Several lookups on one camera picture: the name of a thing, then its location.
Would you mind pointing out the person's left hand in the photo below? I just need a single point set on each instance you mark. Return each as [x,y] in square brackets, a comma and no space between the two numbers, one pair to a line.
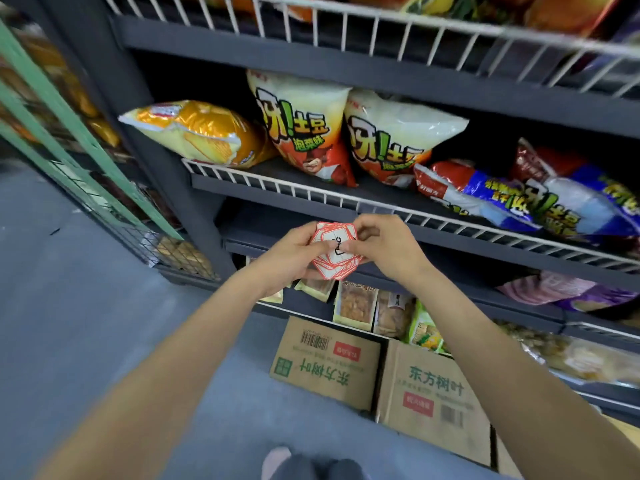
[290,259]

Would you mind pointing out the person's right hand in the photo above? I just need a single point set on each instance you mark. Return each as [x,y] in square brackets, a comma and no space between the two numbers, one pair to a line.
[395,244]

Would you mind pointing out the stack of red-bordered price tags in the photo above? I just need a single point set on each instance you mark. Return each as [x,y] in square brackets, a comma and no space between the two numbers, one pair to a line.
[334,268]

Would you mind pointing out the dark grey metal shelf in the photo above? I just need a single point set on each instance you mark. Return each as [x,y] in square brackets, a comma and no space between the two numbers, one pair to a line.
[350,74]

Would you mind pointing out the person's left forearm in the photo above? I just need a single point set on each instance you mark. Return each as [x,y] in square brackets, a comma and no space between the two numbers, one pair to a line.
[150,394]

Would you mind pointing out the person's right forearm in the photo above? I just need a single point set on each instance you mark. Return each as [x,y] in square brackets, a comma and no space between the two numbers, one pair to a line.
[525,394]

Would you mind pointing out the person's dark trousers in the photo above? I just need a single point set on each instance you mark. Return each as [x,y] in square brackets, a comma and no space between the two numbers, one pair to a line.
[325,469]

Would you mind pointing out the green snack packet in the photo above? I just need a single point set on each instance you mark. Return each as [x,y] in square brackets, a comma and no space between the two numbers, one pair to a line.
[424,329]

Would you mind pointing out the blue white red snack bag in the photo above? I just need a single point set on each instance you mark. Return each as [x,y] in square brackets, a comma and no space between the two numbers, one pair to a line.
[480,194]
[590,204]

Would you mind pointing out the pile of orange snack packets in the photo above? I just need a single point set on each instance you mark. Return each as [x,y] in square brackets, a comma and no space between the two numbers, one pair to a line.
[185,254]

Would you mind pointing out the clear nut bag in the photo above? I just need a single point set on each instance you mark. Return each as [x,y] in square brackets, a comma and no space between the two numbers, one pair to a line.
[515,334]

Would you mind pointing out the pink striped snack bag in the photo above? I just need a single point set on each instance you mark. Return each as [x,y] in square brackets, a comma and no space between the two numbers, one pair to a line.
[540,289]

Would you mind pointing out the golden yellow chip bag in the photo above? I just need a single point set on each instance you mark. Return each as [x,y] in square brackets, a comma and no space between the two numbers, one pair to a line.
[200,129]

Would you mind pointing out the purple white snack bag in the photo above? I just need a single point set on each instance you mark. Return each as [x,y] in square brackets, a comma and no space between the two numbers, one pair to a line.
[600,299]

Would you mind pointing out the clear snack bag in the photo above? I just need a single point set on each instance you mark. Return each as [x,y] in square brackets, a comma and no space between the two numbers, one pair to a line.
[585,359]

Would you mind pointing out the yellow white chip bag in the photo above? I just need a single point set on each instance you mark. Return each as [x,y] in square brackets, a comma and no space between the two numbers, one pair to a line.
[400,2]

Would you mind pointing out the orange white chip bag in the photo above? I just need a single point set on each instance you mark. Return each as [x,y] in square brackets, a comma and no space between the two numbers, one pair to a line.
[300,7]

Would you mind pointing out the red chip bag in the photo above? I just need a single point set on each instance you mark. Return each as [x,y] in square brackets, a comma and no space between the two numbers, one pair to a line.
[570,12]

